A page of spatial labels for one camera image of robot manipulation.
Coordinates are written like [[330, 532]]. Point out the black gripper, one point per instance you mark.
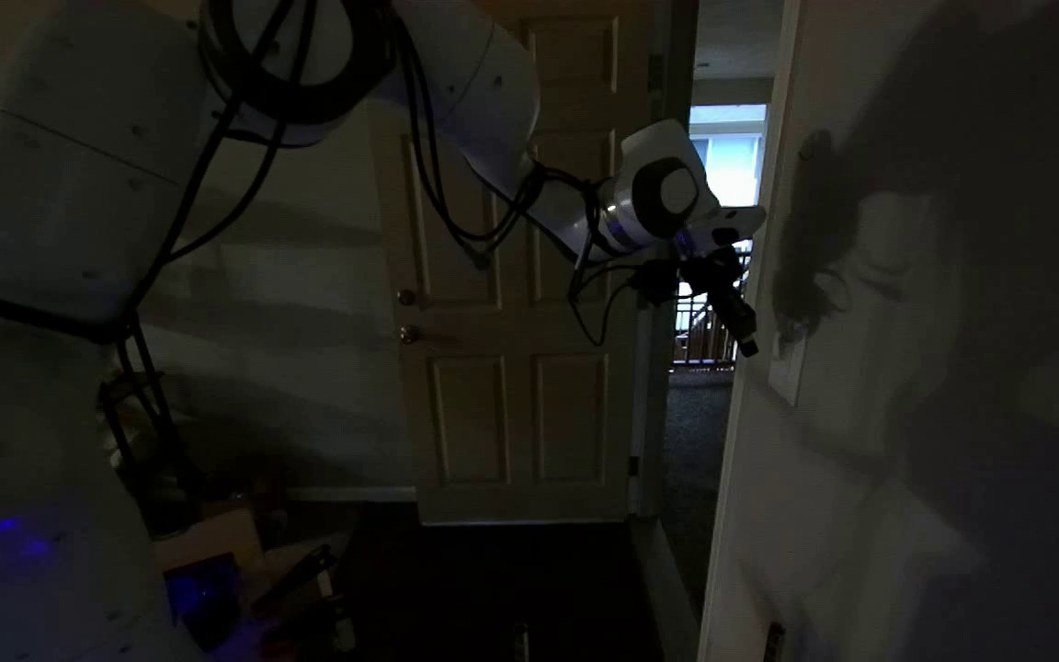
[[714, 267]]

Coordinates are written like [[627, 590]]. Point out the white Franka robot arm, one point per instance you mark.
[[64, 149]]

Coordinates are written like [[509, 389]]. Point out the wooden stair railing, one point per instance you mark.
[[702, 344]]

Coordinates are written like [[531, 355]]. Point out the bright window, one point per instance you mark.
[[738, 158]]

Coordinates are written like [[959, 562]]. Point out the white cabinet door panel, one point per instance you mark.
[[738, 514]]

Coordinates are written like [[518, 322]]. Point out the wooden panel door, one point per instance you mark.
[[518, 407]]

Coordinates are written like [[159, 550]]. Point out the brass door knob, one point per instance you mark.
[[409, 333]]

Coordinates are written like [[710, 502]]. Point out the brown cardboard box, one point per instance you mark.
[[204, 551]]

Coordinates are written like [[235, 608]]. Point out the black tripod stand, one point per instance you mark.
[[129, 422]]

